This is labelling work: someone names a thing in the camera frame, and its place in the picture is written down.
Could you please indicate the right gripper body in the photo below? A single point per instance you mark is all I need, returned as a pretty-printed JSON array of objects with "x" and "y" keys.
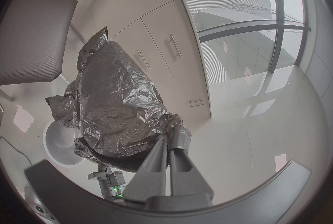
[{"x": 106, "y": 190}]

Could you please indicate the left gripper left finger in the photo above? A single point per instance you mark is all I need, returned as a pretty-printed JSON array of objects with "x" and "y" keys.
[{"x": 152, "y": 176}]

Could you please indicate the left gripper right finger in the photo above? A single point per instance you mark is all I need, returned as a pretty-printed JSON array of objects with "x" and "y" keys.
[{"x": 184, "y": 178}]

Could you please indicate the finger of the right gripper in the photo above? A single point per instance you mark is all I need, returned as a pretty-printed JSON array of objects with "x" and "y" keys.
[{"x": 102, "y": 167}]

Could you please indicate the black plastic bag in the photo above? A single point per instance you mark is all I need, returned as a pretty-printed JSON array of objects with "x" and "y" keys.
[{"x": 117, "y": 100}]

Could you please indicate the white trash bin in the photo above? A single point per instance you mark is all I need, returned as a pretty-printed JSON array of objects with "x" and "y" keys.
[{"x": 58, "y": 139}]

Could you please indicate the white cabinet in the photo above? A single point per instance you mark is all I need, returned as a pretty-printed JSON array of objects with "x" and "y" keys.
[{"x": 161, "y": 67}]

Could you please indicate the grey padded white-legged chair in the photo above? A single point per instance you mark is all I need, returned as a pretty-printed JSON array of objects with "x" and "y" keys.
[{"x": 33, "y": 35}]

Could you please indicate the window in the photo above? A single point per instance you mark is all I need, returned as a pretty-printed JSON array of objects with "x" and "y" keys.
[{"x": 234, "y": 9}]

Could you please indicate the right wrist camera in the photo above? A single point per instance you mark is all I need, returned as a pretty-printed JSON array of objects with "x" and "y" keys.
[{"x": 117, "y": 178}]

